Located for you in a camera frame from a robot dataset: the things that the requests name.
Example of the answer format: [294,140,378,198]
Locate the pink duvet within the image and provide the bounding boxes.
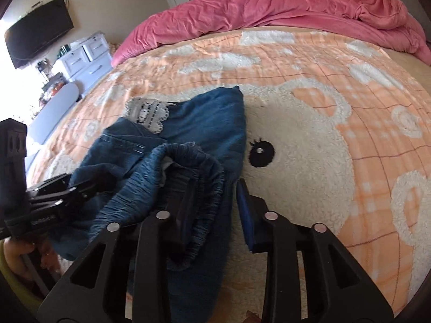
[110,0,431,69]

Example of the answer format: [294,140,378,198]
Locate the person's left hand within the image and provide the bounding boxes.
[0,239,64,278]

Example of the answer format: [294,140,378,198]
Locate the blue pants with lace hem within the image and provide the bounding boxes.
[49,86,248,323]

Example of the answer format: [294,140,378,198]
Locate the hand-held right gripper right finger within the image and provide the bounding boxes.
[236,179,394,323]

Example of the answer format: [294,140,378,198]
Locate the grey headboard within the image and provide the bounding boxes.
[377,0,431,44]

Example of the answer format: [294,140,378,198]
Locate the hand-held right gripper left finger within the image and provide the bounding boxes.
[37,175,203,323]

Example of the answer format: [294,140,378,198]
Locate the person's yellow-green garment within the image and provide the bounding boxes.
[0,239,44,307]

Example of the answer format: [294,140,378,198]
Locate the colourful clutter pile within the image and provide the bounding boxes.
[35,59,68,108]

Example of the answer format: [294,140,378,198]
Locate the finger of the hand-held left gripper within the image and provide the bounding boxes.
[27,174,73,194]
[34,180,115,211]

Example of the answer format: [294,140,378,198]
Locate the orange printed fleece blanket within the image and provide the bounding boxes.
[25,29,431,323]

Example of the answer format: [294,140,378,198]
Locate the black television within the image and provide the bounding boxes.
[4,0,75,69]

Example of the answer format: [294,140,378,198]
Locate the pale grey oval board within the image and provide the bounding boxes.
[27,82,79,145]

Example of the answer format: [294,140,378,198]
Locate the white dresser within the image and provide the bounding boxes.
[54,31,113,96]

